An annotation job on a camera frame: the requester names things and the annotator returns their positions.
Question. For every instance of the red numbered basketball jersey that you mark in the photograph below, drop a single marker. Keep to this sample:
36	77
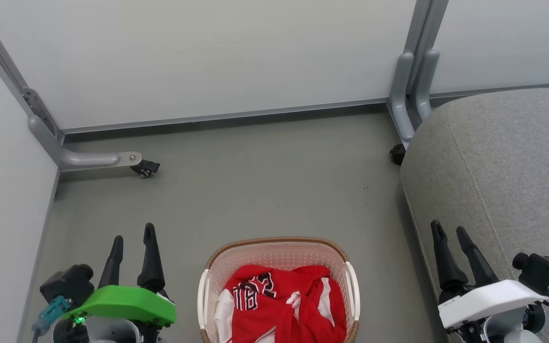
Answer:
250	300

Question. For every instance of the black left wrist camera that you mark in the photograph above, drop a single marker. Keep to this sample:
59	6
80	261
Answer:
67	284

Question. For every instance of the grey fabric sofa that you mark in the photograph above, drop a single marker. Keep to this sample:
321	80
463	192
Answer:
508	171

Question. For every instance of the grey curved partition foot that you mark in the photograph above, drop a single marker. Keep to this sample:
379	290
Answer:
424	85
400	100

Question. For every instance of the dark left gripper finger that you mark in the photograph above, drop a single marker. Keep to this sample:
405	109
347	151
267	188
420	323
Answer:
151	259
111	264

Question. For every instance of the long grey partition bottom rail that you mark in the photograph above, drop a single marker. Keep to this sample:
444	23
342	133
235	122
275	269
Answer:
227	116

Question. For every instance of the cream perforated laundry basket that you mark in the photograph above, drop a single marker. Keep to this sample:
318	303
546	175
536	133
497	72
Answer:
279	252

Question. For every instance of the black caster with brake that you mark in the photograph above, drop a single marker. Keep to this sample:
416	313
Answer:
146	168

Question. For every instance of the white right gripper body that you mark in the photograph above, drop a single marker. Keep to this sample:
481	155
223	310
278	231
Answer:
489	297

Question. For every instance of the grey post with hinge plate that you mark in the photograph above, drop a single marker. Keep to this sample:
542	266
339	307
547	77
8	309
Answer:
3	62

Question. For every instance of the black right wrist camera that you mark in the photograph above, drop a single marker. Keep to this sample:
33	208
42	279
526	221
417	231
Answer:
541	273

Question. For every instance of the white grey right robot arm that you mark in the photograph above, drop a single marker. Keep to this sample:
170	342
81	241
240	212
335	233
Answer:
508	331

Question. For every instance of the long grey partition foot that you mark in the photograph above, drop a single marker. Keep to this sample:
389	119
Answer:
88	159

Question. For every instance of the grey double partition post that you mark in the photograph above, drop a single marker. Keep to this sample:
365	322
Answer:
424	24

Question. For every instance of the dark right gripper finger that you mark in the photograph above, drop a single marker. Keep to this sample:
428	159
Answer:
477	262
446	267

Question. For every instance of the black round caster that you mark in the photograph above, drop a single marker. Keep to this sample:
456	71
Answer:
397	154

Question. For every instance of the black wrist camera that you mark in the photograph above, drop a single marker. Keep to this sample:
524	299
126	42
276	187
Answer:
541	273
67	284

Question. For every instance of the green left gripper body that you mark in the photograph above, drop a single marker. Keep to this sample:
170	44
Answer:
122	302

